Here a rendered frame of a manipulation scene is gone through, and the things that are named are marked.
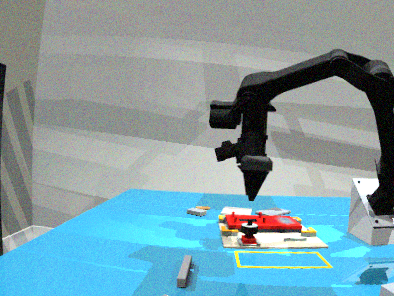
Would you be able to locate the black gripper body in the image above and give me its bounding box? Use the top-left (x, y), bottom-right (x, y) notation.
top-left (236, 129), bottom-right (273, 172)

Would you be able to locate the black rubber wheel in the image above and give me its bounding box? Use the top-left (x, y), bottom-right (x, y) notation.
top-left (241, 223), bottom-right (258, 235)

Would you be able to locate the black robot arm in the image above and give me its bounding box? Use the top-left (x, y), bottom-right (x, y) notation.
top-left (209, 49), bottom-right (394, 215)

